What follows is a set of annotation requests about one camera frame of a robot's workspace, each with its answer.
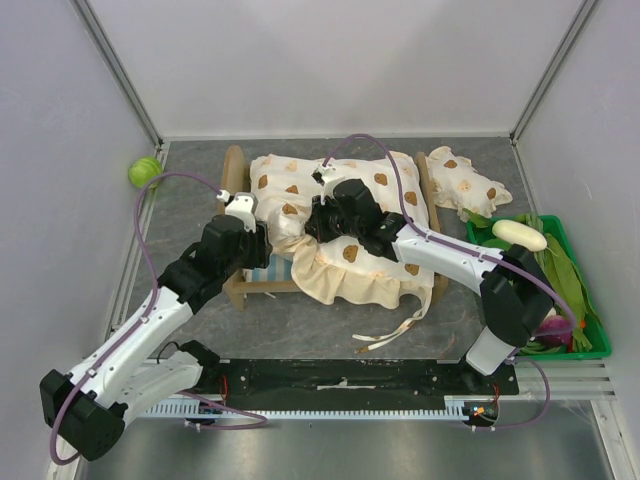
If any wooden pet bed frame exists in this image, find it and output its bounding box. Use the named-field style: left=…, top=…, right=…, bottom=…
left=222, top=145, right=441, bottom=311

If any bear print cream quilt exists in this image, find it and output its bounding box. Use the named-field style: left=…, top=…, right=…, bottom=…
left=249, top=152, right=434, bottom=351

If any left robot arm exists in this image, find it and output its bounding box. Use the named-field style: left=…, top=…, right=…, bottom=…
left=39, top=215, right=272, bottom=461

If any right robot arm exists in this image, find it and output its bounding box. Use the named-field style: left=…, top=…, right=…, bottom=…
left=305, top=172, right=566, bottom=394

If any blue white striped mattress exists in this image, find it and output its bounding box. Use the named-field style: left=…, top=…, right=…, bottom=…
left=243, top=254, right=292, bottom=283

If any bear print small pillow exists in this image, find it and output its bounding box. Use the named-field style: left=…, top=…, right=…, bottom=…
left=426, top=146, right=513, bottom=222

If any green cabbage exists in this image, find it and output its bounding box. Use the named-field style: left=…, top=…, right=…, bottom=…
left=128, top=156, right=163, bottom=189

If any white radish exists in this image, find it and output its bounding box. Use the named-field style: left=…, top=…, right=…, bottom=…
left=492, top=219, right=547, bottom=253

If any green plastic basket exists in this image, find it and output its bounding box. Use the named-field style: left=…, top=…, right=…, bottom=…
left=465, top=213, right=614, bottom=361

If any purple cabbage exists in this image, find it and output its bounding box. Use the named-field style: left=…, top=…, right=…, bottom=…
left=536, top=308, right=572, bottom=348

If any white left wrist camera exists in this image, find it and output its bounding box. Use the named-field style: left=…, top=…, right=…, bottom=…
left=216, top=190, right=258, bottom=233

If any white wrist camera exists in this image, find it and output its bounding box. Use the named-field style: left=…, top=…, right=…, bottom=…
left=216, top=190, right=258, bottom=233
left=312, top=161, right=344, bottom=205

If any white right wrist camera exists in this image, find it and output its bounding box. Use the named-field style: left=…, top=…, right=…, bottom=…
left=312, top=161, right=344, bottom=205

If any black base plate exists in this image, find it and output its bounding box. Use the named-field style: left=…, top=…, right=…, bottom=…
left=194, top=359, right=519, bottom=411

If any white cable duct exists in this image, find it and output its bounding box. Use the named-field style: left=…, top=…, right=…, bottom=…
left=141, top=396, right=499, bottom=423

